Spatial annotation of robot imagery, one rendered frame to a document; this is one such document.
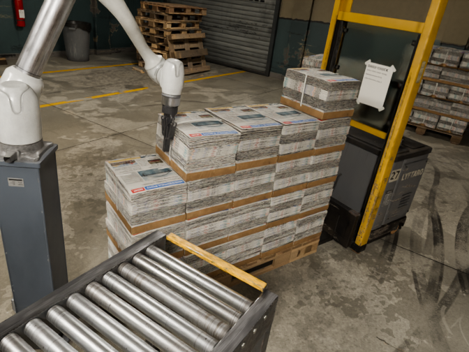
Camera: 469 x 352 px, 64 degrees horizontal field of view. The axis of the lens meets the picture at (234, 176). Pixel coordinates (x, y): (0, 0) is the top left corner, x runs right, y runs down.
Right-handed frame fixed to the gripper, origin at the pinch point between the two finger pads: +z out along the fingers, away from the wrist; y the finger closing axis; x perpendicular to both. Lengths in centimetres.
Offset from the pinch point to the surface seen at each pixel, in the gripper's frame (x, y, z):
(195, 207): -10.0, -18.0, 27.8
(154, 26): -264, 594, -9
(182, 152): -2.0, -12.9, -0.8
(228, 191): -30.4, -17.5, 22.0
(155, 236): 26, -48, 17
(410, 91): -142, -37, -39
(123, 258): 42, -55, 18
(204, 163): -11.6, -18.3, 3.6
